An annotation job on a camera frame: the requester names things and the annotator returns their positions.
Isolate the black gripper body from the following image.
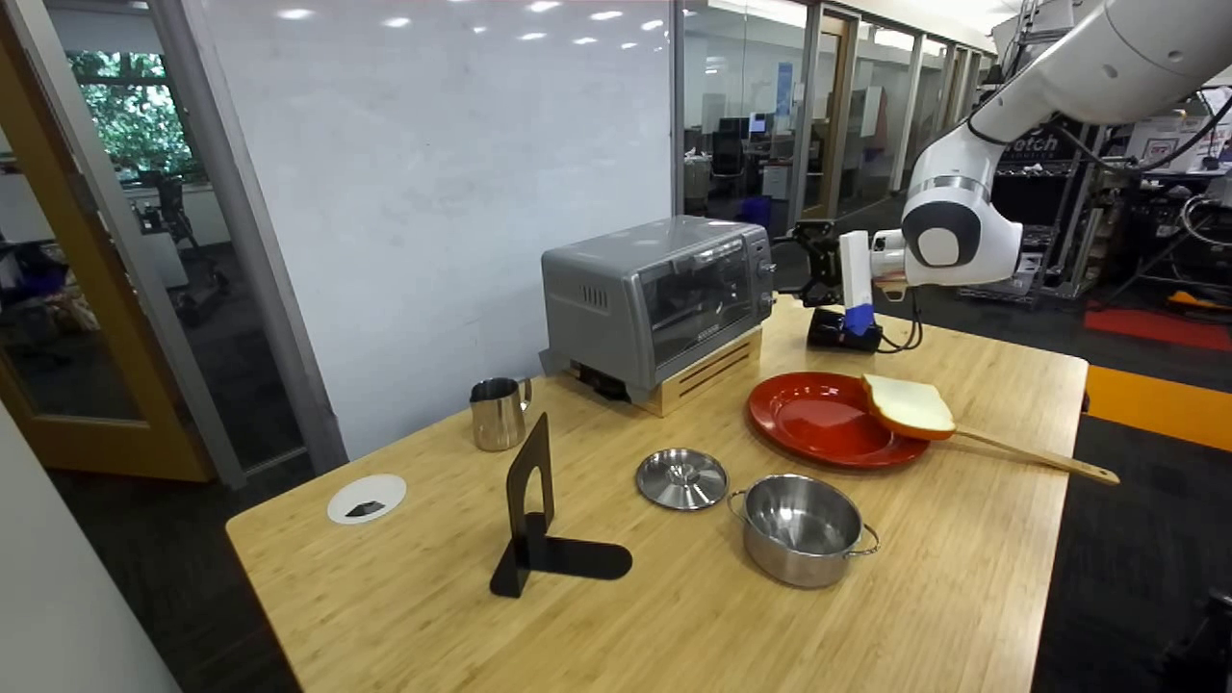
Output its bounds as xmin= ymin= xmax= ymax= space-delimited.
xmin=791 ymin=236 xmax=846 ymax=309

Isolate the wooden board under oven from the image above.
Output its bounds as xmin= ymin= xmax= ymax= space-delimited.
xmin=551 ymin=322 xmax=770 ymax=421

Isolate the silver toaster oven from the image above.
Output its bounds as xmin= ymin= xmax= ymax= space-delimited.
xmin=538 ymin=212 xmax=783 ymax=407

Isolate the red round plate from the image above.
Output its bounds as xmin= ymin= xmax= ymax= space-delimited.
xmin=742 ymin=368 xmax=938 ymax=474

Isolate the pale bread slice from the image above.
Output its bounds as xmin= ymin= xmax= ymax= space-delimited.
xmin=861 ymin=374 xmax=961 ymax=443

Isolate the steel pot lid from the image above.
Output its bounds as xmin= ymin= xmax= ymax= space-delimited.
xmin=633 ymin=443 xmax=730 ymax=517

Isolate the small steel pot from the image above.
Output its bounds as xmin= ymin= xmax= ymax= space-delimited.
xmin=726 ymin=470 xmax=886 ymax=594

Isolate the wooden spoon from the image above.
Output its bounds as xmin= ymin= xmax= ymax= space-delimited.
xmin=938 ymin=424 xmax=1123 ymax=489

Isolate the steel cup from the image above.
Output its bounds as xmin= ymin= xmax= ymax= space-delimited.
xmin=467 ymin=374 xmax=534 ymax=456

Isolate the black angled stand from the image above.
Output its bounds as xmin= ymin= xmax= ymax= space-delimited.
xmin=484 ymin=412 xmax=634 ymax=599

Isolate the red floor mat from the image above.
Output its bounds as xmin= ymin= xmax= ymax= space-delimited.
xmin=1078 ymin=299 xmax=1232 ymax=358

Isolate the orange floor mat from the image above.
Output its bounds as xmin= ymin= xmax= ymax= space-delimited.
xmin=1087 ymin=362 xmax=1232 ymax=456

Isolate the white round table grommet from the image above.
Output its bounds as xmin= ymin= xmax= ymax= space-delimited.
xmin=323 ymin=470 xmax=413 ymax=533

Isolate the wooden framed glass door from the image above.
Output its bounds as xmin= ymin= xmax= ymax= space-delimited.
xmin=0 ymin=0 xmax=218 ymax=489

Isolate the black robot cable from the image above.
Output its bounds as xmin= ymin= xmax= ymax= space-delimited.
xmin=874 ymin=289 xmax=933 ymax=358

